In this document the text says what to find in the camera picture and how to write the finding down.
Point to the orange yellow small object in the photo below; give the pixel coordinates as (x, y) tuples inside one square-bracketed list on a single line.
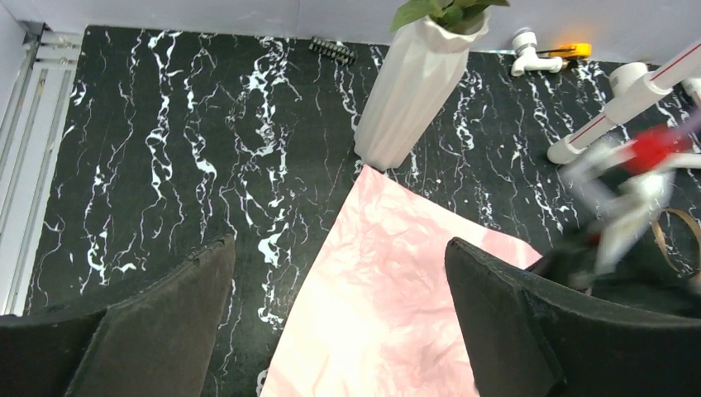
[(574, 51)]

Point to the small black clip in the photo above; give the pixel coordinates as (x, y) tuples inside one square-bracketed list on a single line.
[(341, 54)]

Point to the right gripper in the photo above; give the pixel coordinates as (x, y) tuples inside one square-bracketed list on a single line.
[(642, 279)]

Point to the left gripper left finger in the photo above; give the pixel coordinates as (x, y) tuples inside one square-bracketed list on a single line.
[(145, 336)]

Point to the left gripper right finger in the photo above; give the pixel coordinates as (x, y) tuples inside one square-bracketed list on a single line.
[(528, 336)]

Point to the white PVC pipe frame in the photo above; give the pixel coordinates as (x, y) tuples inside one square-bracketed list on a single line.
[(635, 89)]

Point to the brown ribbon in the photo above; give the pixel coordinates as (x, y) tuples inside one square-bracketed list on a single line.
[(677, 234)]

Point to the pink wrapping paper sheet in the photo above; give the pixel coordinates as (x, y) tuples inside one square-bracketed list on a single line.
[(374, 316)]

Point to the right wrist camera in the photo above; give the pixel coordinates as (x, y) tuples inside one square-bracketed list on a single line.
[(626, 186)]

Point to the white ribbed vase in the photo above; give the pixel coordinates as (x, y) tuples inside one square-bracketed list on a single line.
[(423, 66)]

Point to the pink rose flower bunch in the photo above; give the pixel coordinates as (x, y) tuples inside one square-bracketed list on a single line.
[(457, 16)]

